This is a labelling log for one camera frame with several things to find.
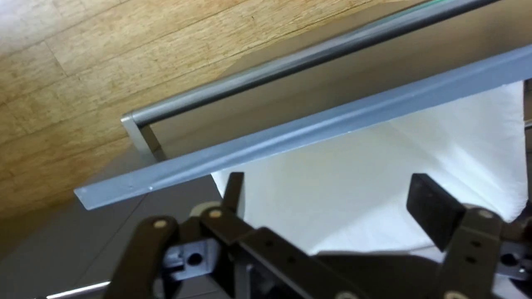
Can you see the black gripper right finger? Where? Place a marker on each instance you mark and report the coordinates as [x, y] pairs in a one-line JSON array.
[[477, 244]]

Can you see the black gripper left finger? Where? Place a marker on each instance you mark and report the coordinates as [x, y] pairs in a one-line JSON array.
[[219, 245]]

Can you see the silver drawer handle bar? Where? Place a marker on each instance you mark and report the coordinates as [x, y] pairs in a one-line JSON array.
[[138, 121]]

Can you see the white trash bag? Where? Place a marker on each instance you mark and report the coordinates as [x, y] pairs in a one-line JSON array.
[[349, 192]]

